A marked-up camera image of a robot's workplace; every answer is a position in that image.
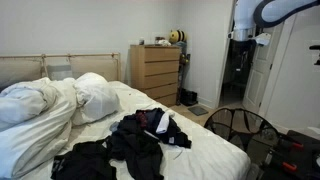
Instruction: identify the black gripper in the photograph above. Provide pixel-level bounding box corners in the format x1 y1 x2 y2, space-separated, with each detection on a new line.
233 39 257 72

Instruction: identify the navy tank top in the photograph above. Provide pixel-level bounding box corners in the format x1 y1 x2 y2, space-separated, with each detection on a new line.
134 107 193 149

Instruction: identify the black mesh laundry basket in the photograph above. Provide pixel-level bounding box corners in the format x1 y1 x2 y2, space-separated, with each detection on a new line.
203 107 284 158

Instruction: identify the white panel door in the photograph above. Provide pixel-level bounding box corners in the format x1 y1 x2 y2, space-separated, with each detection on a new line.
242 14 288 114

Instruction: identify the yellow bee plush toy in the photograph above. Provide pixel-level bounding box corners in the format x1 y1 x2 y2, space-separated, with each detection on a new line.
168 29 188 44

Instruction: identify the black box on floor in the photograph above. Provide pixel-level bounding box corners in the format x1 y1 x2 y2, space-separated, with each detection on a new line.
179 88 199 107

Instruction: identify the grey flat floor scale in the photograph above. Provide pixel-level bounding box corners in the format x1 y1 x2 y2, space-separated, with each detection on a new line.
187 105 210 117

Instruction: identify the small white object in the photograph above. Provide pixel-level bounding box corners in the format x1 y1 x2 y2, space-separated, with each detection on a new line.
156 39 172 47

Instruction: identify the wooden chest of drawers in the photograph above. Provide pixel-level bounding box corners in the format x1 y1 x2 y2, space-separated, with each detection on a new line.
129 44 182 108

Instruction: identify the white sheeted mattress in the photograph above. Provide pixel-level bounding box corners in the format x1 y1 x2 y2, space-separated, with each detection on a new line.
19 80 252 180

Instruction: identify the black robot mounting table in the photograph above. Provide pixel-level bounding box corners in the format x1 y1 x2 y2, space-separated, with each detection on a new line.
259 129 320 180

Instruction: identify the black clothes pile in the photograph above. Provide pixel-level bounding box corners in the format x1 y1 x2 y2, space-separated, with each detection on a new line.
108 113 164 180

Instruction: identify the small grey cloth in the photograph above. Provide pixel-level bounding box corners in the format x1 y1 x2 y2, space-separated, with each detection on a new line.
109 120 120 133

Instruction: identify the white pillow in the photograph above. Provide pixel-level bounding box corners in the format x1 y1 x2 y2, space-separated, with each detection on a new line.
71 72 121 127

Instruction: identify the grey cushion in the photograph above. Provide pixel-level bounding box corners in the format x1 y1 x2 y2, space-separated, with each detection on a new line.
46 64 74 81

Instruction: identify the black garment with print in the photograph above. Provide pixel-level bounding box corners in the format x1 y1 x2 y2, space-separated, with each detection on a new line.
50 139 118 180

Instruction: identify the white crumpled duvet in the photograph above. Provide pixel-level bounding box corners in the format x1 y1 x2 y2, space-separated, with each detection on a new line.
0 77 78 179

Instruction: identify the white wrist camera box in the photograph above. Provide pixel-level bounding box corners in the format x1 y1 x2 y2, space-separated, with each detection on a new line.
254 32 272 47

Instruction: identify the orange handled black clamp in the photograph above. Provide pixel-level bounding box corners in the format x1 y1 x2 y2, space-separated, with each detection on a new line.
265 149 298 173
279 133 305 150

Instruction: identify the wooden bed frame with headboard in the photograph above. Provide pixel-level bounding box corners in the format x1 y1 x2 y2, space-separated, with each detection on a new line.
0 52 123 91

